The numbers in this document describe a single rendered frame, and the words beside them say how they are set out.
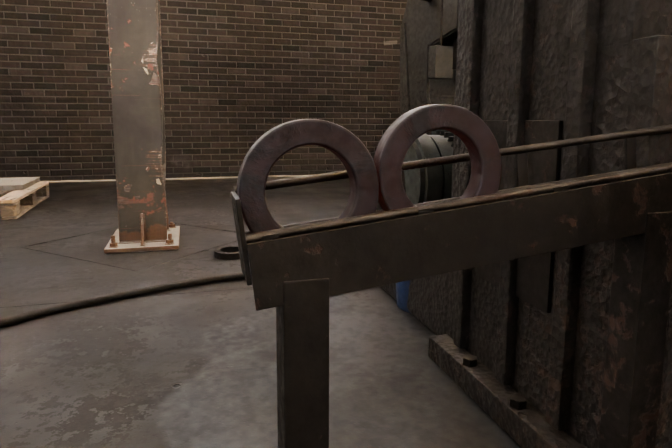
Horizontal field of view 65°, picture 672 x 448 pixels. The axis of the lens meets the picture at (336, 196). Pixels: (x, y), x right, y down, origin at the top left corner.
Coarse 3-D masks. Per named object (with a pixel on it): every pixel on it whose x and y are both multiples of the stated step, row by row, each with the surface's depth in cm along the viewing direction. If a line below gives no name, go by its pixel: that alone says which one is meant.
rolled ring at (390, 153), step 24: (408, 120) 70; (432, 120) 71; (456, 120) 72; (480, 120) 73; (384, 144) 70; (408, 144) 71; (480, 144) 73; (384, 168) 70; (480, 168) 74; (384, 192) 71; (480, 192) 74
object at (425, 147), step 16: (416, 144) 205; (432, 144) 203; (448, 144) 206; (416, 176) 202; (432, 176) 197; (448, 176) 200; (416, 192) 202; (432, 192) 198; (448, 192) 201; (448, 272) 171; (384, 288) 227; (416, 288) 194; (432, 288) 181; (416, 304) 194; (432, 304) 181; (432, 320) 182
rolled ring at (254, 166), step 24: (312, 120) 67; (264, 144) 65; (288, 144) 66; (312, 144) 67; (336, 144) 68; (360, 144) 69; (240, 168) 67; (264, 168) 66; (360, 168) 69; (240, 192) 66; (264, 192) 66; (360, 192) 70; (264, 216) 67
